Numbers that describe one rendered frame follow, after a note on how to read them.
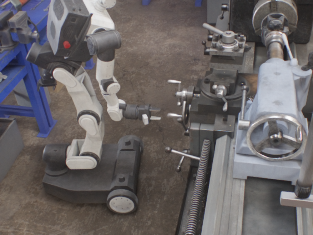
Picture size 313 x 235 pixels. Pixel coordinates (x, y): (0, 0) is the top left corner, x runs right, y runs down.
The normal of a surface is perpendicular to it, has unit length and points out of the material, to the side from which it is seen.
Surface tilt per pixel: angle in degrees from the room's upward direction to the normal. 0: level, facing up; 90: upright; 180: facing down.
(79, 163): 90
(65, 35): 107
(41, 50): 10
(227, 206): 0
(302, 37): 90
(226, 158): 45
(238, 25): 90
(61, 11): 61
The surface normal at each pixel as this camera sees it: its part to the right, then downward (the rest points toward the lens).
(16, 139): 0.98, 0.05
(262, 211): -0.06, -0.65
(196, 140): -0.22, 0.61
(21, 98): -0.43, 0.58
